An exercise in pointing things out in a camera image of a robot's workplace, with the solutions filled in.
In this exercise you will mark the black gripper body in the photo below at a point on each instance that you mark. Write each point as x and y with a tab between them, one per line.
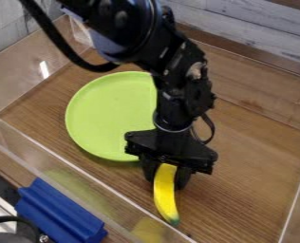
174	147

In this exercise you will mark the blue plastic block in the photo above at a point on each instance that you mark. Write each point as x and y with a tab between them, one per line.
60	217

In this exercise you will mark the clear acrylic corner bracket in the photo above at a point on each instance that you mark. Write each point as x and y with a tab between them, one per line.
80	32

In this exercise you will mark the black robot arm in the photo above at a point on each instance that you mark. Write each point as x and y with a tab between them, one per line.
135	32

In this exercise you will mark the yellow toy banana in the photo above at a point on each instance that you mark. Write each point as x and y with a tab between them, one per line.
164	193

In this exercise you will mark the clear acrylic enclosure wall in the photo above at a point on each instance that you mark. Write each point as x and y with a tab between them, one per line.
244	203

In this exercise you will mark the green round plate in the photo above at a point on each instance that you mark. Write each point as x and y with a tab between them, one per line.
111	106

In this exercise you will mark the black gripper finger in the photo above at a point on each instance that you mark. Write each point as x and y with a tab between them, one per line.
149	165
183	177

